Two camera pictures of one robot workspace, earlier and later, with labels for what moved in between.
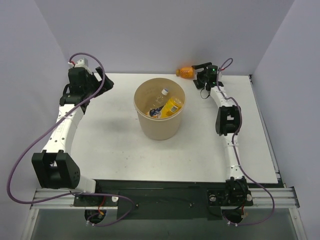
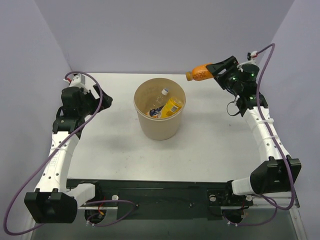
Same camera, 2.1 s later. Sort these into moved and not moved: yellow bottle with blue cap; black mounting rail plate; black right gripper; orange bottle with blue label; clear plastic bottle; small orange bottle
Moved: black right gripper; small orange bottle
Not moved: orange bottle with blue label; black mounting rail plate; yellow bottle with blue cap; clear plastic bottle
